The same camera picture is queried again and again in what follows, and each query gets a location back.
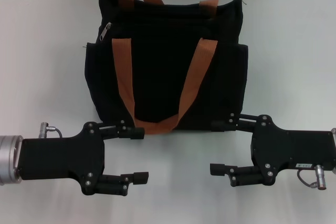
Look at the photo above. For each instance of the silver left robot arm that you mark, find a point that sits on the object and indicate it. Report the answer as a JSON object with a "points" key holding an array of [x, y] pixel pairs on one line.
{"points": [[8, 159]]}

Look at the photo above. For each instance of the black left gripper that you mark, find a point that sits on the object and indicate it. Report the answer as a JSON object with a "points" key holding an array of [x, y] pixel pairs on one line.
{"points": [[60, 157]]}

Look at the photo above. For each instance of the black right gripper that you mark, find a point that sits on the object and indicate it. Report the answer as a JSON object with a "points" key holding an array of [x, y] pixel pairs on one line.
{"points": [[294, 150]]}

